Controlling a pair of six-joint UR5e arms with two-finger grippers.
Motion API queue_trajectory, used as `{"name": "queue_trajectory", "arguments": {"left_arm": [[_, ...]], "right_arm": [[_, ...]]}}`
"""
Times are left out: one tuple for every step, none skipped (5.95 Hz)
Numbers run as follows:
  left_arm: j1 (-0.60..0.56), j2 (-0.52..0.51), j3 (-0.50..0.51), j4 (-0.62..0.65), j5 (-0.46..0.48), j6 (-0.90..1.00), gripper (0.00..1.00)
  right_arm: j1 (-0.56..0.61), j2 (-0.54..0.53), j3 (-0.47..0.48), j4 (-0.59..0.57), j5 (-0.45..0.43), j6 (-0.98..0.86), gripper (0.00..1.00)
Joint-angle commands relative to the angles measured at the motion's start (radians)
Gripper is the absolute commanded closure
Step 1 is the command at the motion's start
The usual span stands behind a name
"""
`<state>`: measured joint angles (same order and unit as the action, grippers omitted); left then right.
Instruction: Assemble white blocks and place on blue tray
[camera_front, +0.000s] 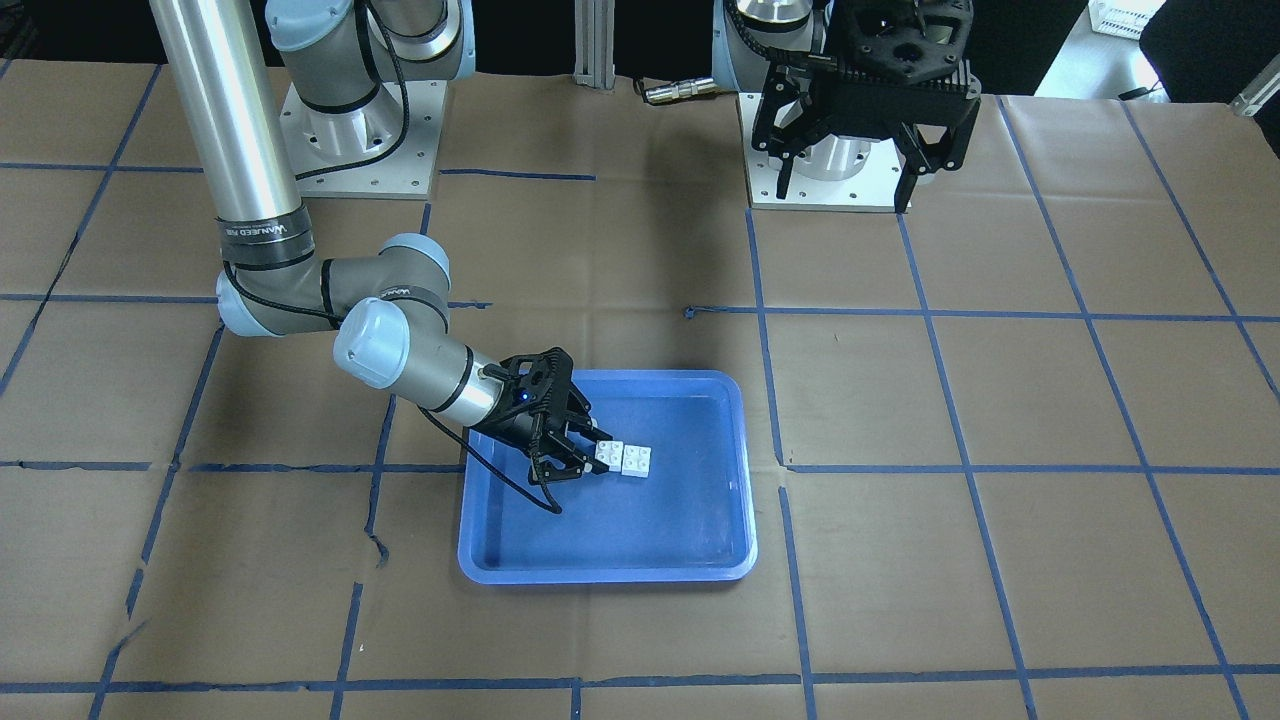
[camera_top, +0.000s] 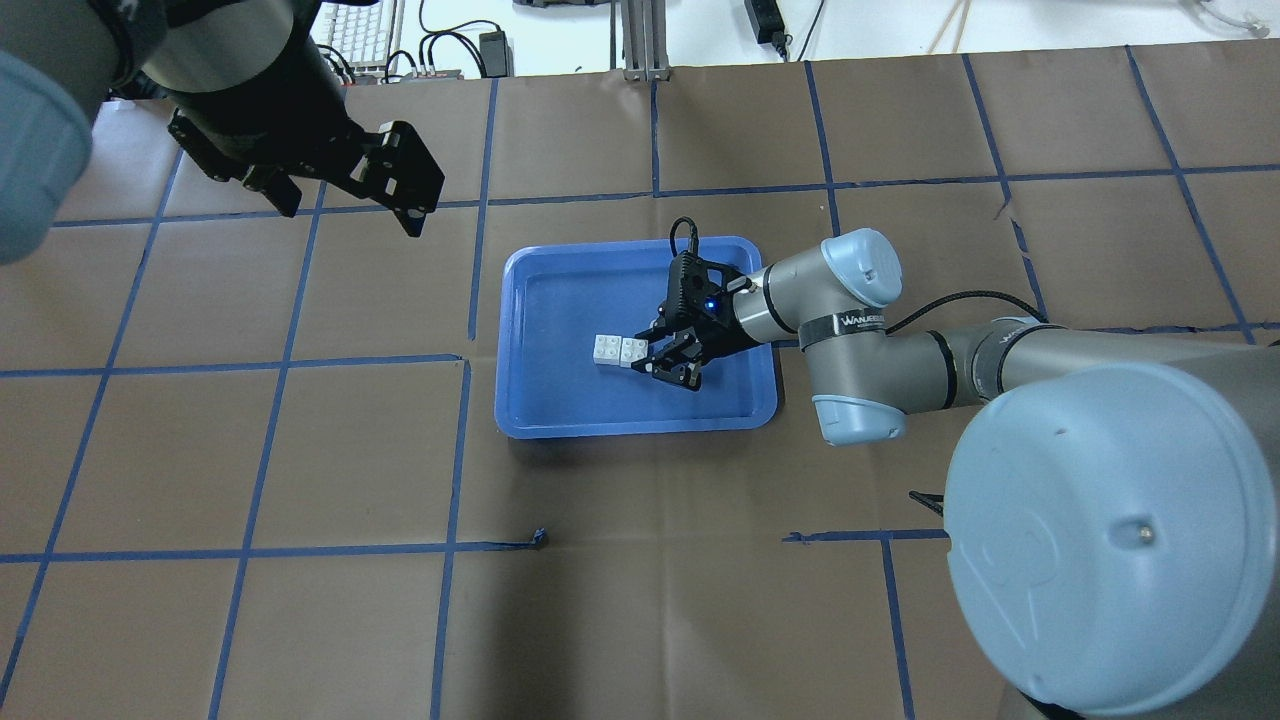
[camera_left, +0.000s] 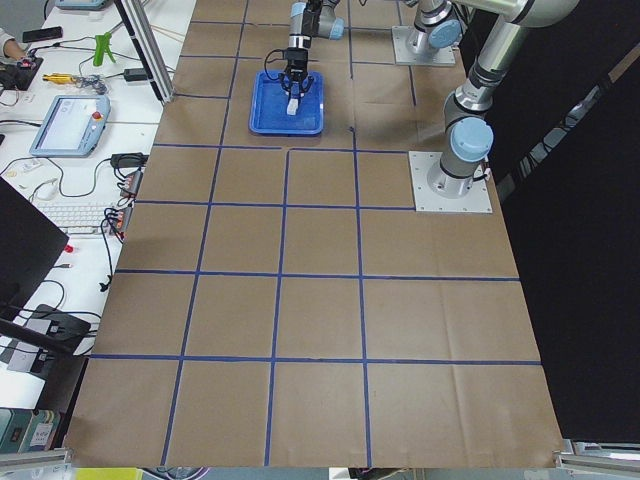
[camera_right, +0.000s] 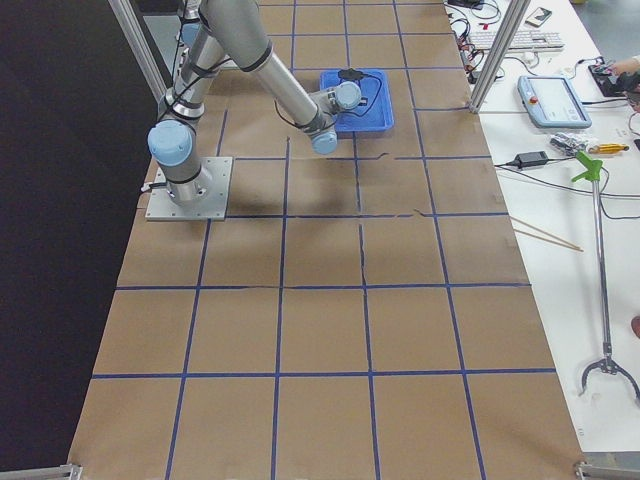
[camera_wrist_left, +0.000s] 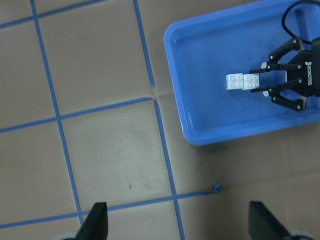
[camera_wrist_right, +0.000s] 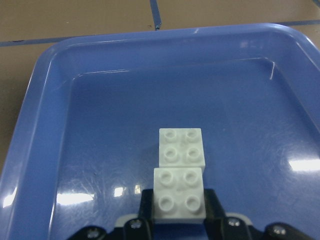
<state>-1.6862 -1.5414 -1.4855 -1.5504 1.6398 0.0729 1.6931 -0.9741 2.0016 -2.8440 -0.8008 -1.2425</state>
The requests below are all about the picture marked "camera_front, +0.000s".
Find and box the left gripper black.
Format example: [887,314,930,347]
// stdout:
[750,1,980,214]

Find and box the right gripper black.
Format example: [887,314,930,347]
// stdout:
[474,347,614,486]

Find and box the white block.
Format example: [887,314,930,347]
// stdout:
[620,445,652,478]
[594,439,625,471]

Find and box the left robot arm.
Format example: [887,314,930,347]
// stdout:
[712,1,982,213]

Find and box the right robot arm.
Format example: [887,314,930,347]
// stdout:
[151,1,609,488]

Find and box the blue plastic tray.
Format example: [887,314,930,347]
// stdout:
[457,369,758,585]

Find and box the metal connector plug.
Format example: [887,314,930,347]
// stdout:
[639,77,721,106]

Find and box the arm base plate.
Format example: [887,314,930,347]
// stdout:
[739,94,901,213]
[279,79,451,200]

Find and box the aluminium frame post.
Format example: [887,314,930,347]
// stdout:
[572,0,616,94]

